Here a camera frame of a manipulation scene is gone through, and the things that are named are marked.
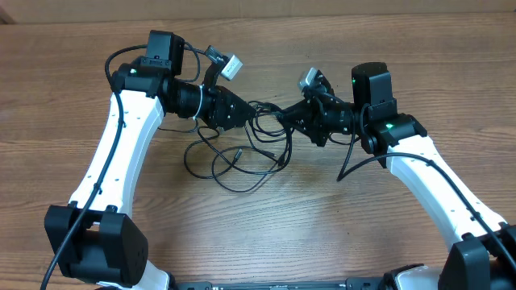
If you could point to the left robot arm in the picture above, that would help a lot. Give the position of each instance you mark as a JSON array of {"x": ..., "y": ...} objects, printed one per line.
[{"x": 93, "y": 237}]

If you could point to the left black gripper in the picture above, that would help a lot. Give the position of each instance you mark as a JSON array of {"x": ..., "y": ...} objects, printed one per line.
[{"x": 219, "y": 114}]

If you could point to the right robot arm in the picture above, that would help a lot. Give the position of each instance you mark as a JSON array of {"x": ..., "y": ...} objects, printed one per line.
[{"x": 480, "y": 242}]

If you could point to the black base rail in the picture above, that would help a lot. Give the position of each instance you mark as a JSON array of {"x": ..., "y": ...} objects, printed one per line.
[{"x": 278, "y": 285}]

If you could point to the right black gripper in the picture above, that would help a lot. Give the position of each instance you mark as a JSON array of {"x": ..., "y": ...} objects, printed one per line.
[{"x": 312, "y": 118}]

